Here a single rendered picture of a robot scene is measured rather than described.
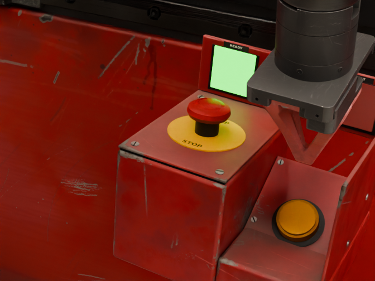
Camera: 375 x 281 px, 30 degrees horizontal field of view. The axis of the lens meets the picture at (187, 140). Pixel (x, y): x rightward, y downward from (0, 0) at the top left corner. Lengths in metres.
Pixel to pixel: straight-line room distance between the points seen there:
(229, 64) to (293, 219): 0.17
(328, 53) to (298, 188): 0.20
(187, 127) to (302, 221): 0.13
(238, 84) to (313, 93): 0.22
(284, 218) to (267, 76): 0.17
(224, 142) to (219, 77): 0.11
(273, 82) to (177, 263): 0.21
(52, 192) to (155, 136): 0.49
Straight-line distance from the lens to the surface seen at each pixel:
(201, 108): 0.62
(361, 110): 0.67
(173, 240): 0.62
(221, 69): 0.71
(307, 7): 0.47
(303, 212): 0.64
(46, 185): 1.10
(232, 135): 0.64
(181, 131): 0.64
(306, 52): 0.49
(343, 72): 0.51
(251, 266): 0.60
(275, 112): 0.54
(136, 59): 0.93
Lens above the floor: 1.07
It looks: 27 degrees down
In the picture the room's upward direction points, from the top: 6 degrees clockwise
